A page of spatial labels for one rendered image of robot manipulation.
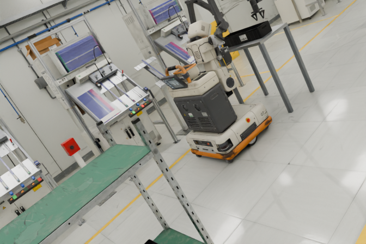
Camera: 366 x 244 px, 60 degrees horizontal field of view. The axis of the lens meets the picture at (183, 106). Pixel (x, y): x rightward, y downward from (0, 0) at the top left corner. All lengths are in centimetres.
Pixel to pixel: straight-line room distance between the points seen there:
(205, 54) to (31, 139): 328
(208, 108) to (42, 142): 328
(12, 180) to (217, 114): 203
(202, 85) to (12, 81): 338
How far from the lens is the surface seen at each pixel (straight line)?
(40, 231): 136
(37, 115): 543
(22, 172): 350
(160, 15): 476
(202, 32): 306
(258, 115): 312
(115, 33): 606
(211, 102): 281
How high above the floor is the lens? 140
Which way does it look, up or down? 15 degrees down
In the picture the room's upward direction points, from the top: 29 degrees counter-clockwise
